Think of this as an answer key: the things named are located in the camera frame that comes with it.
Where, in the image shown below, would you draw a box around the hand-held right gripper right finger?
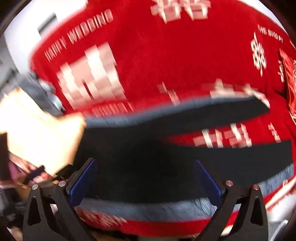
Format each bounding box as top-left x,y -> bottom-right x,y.
194,159 -> 269,241

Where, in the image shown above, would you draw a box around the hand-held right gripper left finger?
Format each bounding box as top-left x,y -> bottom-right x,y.
22,158 -> 97,241

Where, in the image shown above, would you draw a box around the black pants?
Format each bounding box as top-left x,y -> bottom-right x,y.
69,95 -> 294,222

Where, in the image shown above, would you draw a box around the pale beige cloth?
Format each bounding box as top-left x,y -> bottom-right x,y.
0,89 -> 86,178

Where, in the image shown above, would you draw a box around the grey object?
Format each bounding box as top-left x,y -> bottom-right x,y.
22,71 -> 66,117

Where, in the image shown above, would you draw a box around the red printed cushion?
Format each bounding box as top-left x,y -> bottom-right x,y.
279,48 -> 296,124

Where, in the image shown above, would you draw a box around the red printed blanket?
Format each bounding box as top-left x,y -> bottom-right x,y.
30,0 -> 296,237

